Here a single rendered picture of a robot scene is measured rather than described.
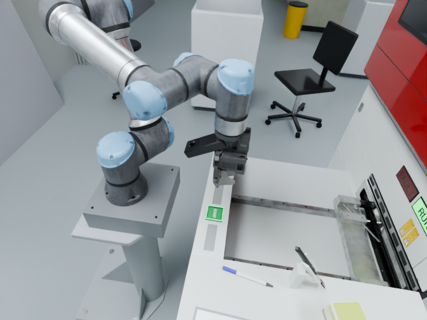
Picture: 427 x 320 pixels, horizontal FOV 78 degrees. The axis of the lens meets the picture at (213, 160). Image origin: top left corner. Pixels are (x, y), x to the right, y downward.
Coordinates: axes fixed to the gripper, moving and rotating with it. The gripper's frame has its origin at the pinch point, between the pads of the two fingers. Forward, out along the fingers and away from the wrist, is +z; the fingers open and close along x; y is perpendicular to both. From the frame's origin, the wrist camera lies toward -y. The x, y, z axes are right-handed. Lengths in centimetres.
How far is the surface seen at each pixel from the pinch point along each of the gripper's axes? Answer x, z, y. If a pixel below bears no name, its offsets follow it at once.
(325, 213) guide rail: 17, 26, 43
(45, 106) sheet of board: 158, 98, -191
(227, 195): 8.3, 14.7, 4.2
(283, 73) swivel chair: 217, 59, 44
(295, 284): -20.0, 11.3, 24.2
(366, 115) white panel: 54, 3, 59
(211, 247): -11.8, 15.1, 1.6
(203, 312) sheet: -29.5, 13.8, 2.0
